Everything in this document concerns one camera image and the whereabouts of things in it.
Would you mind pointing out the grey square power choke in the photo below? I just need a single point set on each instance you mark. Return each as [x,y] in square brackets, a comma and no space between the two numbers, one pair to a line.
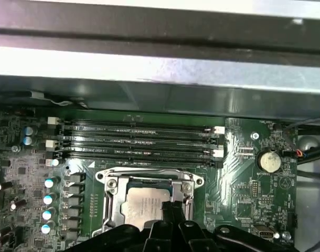
[70,234]
[75,178]
[74,189]
[73,200]
[72,223]
[73,211]

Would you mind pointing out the blue top capacitor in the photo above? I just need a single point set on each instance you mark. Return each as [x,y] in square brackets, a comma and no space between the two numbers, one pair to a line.
[55,162]
[27,141]
[45,229]
[48,200]
[49,183]
[29,130]
[46,215]

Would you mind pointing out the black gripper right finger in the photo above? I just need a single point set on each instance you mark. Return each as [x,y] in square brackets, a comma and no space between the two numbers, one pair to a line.
[179,212]

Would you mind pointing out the green motherboard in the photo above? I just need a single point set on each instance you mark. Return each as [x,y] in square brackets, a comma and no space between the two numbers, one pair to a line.
[228,183]

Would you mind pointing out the silver internal USB port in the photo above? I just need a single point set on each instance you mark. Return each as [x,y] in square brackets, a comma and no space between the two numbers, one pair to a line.
[265,232]

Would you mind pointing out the coin battery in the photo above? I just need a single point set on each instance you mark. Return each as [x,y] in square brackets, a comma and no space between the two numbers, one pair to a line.
[268,160]

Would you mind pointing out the metal socket cover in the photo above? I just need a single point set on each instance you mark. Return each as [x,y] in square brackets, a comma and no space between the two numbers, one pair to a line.
[115,194]

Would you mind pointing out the black open PC case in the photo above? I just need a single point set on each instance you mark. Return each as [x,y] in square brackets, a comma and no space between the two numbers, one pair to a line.
[175,68]

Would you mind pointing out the silver CPU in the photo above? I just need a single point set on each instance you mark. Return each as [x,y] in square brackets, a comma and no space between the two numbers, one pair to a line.
[141,204]

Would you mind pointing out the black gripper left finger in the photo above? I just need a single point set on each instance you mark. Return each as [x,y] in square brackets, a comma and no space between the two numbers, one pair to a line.
[168,212]

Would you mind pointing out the black RAM slot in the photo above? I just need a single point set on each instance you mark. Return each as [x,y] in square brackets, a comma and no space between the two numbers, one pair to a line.
[136,160]
[136,148]
[136,137]
[136,125]

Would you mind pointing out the CPU socket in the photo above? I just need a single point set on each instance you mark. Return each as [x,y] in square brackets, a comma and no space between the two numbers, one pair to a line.
[152,183]

